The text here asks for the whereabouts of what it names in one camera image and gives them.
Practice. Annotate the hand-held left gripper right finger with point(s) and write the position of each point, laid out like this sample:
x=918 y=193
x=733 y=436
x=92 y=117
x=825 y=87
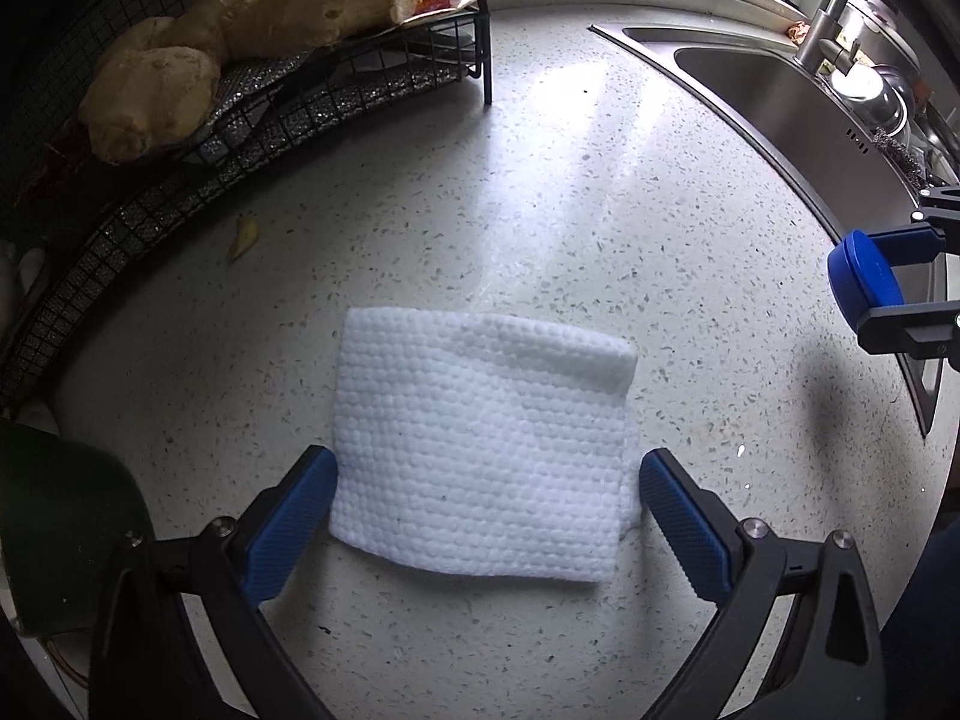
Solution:
x=686 y=525

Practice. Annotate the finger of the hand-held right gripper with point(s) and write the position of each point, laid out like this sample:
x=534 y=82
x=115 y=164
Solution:
x=919 y=244
x=915 y=330

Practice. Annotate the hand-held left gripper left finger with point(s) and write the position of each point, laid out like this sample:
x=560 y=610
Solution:
x=289 y=517

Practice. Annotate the blue round plastic lid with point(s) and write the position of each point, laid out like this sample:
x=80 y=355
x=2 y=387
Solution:
x=855 y=277

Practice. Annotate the white waffle cloth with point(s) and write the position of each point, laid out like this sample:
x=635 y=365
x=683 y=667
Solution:
x=480 y=450

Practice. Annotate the steel wool scourer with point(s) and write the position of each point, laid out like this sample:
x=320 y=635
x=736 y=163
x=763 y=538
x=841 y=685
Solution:
x=900 y=154

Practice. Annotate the stainless steel sink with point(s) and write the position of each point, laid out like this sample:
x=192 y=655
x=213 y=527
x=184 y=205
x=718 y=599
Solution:
x=757 y=90

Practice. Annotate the metal faucet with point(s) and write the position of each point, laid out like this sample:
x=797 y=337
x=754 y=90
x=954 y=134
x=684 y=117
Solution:
x=825 y=15

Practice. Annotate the yellow peel scrap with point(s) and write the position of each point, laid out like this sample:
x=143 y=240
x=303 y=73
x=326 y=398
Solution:
x=244 y=238

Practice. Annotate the lumpy ginger root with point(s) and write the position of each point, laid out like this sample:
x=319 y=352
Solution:
x=146 y=101

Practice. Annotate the long ginger root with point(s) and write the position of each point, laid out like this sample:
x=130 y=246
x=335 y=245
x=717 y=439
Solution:
x=300 y=7

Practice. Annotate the red orange sachet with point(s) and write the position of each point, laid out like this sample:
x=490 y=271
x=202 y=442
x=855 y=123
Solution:
x=442 y=0

